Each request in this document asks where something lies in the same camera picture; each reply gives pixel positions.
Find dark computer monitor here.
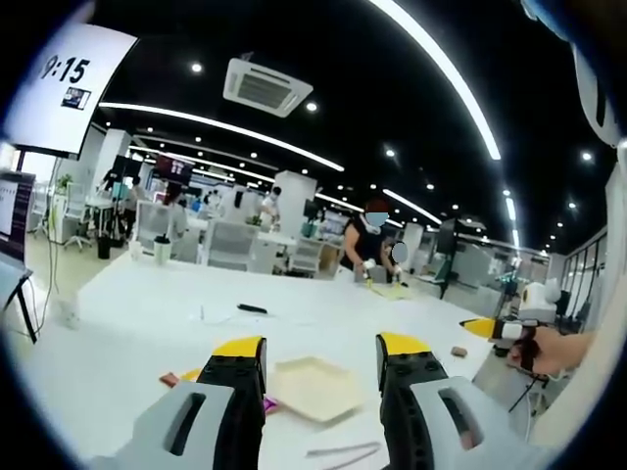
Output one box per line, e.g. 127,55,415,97
0,169,38,261

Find white cup with dark lid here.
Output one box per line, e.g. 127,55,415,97
153,234,172,267

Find ceiling air conditioner vent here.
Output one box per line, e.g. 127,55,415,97
222,57,314,119

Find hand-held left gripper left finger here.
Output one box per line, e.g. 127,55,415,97
92,335,268,470

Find large white display screen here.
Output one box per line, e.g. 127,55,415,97
1,22,139,161

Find beige square tray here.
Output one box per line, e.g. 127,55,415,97
272,355,366,424

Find black desk leg frame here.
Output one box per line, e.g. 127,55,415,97
2,269,39,345

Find hanging dark red screen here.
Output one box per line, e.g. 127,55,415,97
155,153,196,185

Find white rounded machine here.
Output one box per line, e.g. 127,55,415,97
517,277,560,320

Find white office chair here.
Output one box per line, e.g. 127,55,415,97
204,218,260,273

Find person's right hand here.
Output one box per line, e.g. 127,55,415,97
506,325,569,379

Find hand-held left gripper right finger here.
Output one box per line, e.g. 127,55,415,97
375,331,540,470

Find long ceiling light strip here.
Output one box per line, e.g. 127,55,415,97
367,0,503,162

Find grey strips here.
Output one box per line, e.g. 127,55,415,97
306,440,383,467

